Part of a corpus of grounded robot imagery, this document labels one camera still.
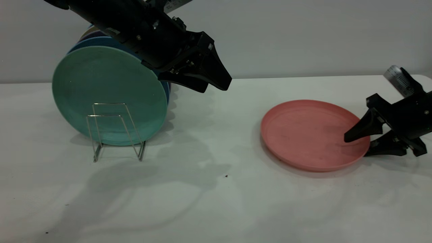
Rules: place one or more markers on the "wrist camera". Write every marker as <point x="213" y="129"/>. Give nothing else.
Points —
<point x="175" y="4"/>
<point x="403" y="81"/>

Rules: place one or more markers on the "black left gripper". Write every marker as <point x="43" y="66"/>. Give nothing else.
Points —
<point x="182" y="47"/>

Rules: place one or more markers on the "pink plate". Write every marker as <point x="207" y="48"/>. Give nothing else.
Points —
<point x="303" y="135"/>

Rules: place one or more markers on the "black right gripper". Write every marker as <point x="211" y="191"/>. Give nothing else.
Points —
<point x="408" y="114"/>

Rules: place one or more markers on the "dark purple plate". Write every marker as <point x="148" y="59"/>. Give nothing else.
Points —
<point x="93" y="35"/>

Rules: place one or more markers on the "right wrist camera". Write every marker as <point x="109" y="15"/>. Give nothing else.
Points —
<point x="403" y="81"/>

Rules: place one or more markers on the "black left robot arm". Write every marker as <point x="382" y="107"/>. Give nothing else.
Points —
<point x="101" y="13"/>

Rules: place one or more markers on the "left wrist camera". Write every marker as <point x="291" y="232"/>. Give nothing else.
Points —
<point x="175" y="4"/>

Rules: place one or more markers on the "green plate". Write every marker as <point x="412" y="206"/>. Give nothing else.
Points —
<point x="101" y="84"/>

